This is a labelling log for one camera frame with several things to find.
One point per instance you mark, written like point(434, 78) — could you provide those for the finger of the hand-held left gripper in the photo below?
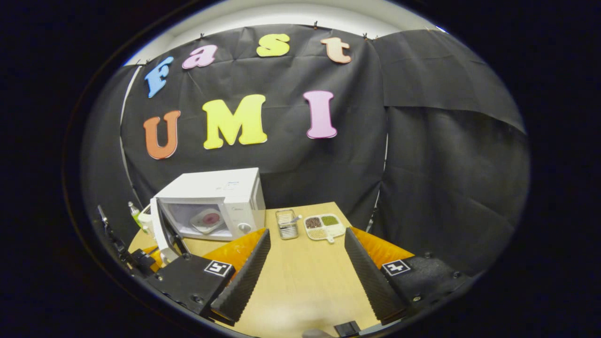
point(156, 257)

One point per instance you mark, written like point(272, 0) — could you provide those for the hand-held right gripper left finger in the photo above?
point(244, 286)

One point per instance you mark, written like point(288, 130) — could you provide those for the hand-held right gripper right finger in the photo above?
point(371, 281)

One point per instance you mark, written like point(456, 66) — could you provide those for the white square plate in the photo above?
point(199, 226)

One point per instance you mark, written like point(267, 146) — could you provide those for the pink round food slice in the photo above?
point(211, 218)

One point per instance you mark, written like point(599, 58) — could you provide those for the white microwave oven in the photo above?
point(225, 188)

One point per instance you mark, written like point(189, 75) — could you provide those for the white toaster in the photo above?
point(145, 221)

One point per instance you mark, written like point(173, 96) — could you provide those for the green plastic bottle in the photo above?
point(134, 215)

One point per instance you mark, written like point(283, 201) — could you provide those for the white divided dish with grains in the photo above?
point(324, 230)

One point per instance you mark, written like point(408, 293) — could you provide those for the ribbed glass jar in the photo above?
point(286, 230)

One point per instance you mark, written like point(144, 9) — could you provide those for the small grey spoon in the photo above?
point(296, 218)

